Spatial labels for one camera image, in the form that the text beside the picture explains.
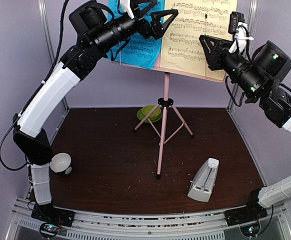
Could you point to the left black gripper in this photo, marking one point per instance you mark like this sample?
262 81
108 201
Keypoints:
156 28

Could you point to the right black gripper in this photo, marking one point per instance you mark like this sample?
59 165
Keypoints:
217 50

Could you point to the yellow paper sheet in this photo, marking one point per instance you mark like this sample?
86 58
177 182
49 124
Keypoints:
181 50

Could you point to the blue sheet music paper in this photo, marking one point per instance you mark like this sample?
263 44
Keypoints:
139 51

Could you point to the pink music stand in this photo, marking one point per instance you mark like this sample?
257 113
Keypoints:
164 103

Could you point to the grey metronome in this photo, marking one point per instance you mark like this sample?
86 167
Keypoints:
202 185

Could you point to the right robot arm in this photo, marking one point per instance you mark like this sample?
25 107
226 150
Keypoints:
260 78

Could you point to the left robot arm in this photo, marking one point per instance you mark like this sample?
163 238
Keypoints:
96 35

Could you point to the green bowl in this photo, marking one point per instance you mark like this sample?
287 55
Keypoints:
149 108

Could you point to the white bowl dark outside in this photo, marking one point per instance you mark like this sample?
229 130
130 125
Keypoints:
61 164

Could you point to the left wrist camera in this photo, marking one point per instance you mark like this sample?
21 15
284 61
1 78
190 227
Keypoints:
124 6

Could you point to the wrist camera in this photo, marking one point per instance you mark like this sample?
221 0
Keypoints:
124 6
239 29

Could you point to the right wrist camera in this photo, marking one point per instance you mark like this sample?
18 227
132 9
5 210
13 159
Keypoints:
239 29

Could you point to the right frame post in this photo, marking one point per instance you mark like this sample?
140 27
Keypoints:
252 19

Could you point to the frame post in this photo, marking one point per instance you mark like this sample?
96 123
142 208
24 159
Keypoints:
252 19
43 13

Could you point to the left frame post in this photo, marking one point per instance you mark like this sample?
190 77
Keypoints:
43 13

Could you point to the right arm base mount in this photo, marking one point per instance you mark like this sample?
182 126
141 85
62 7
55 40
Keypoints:
247 218

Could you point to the aluminium front rail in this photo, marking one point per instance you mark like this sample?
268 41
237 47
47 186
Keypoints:
204 225

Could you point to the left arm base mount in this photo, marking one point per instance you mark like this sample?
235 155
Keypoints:
53 223

